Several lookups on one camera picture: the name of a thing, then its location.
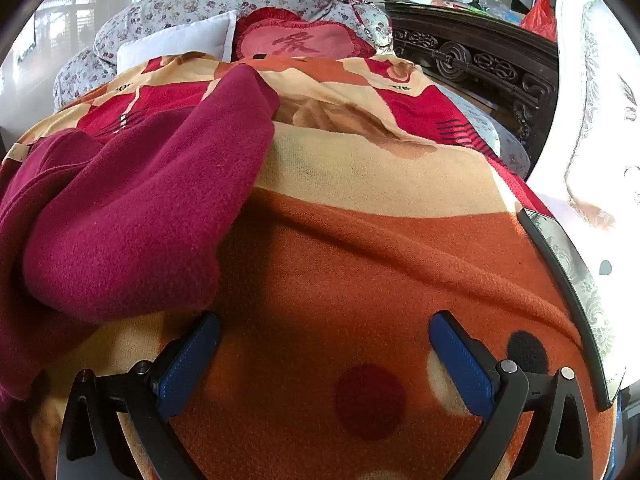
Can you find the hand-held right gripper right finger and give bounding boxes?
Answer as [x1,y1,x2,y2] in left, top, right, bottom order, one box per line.
[429,310,608,480]

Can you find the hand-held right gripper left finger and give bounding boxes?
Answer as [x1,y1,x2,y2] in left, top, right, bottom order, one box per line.
[55,311,223,480]

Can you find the maroon fleece sweater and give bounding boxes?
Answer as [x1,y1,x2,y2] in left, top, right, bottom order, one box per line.
[0,62,278,480]

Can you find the orange red printed blanket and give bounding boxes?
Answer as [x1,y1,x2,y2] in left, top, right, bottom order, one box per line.
[0,52,618,480]

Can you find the light floral bed sheet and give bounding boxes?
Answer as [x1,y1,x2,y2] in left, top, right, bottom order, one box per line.
[435,80,532,178]

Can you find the white embroidered cloth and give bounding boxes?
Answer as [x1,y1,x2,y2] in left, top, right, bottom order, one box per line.
[527,0,640,391]

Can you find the dark carved wooden headboard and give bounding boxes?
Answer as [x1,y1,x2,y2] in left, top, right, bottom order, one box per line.
[382,2,558,176]

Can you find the white pillow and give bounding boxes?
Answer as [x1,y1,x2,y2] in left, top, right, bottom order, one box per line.
[116,10,238,73]

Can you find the red heart-shaped cushion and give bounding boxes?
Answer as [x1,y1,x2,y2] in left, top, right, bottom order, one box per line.
[232,7,376,63]

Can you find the red plastic bag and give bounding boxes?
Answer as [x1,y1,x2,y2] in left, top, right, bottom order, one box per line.
[520,0,557,43]

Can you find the floral quilt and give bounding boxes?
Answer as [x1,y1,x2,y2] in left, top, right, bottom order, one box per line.
[52,0,396,111]

